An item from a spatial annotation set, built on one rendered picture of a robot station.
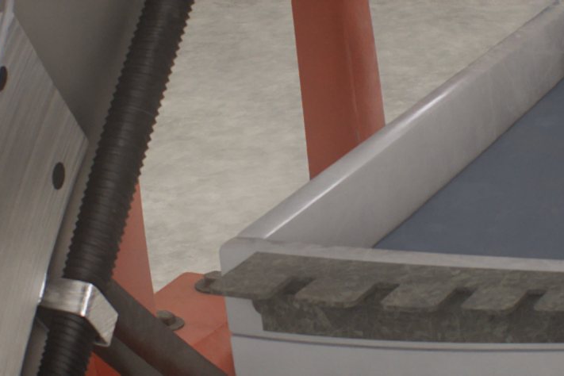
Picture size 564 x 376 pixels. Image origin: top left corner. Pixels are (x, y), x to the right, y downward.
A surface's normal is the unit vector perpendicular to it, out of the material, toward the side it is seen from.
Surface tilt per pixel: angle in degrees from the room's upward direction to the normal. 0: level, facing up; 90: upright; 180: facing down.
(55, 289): 40
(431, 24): 0
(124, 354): 137
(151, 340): 90
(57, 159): 90
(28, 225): 90
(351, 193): 90
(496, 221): 0
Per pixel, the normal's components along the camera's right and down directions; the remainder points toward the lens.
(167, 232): -0.09, -0.94
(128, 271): 0.88, 0.07
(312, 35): -0.46, 0.33
